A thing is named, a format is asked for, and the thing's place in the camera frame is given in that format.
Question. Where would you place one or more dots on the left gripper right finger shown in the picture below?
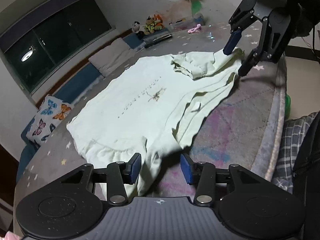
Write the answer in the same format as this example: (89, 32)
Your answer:
(202, 175)

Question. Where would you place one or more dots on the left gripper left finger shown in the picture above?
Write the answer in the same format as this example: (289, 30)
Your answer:
(120, 174)

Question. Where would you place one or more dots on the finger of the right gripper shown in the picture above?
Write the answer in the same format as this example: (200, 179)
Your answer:
(246, 13)
(275, 36)

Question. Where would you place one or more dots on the pale green shirt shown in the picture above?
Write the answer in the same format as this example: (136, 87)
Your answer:
(154, 108)

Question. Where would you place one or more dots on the grey star tablecloth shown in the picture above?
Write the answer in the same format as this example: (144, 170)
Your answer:
(245, 128)

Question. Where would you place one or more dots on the orange yellow plush toy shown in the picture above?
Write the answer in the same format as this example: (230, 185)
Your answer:
(153, 23)

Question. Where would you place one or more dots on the black remote control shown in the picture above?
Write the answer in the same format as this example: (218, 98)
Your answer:
(157, 41)

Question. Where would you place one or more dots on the butterfly print pillow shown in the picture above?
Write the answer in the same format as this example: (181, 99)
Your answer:
(51, 113)

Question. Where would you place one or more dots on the plaid cloth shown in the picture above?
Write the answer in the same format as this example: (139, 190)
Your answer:
(294, 132)

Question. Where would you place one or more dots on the panda plush toy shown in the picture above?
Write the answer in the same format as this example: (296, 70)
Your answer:
(136, 30)

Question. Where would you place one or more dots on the beige cushion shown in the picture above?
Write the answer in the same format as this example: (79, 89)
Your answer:
(111, 57)

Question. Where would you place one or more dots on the dark window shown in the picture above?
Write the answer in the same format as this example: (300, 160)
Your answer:
(38, 44)

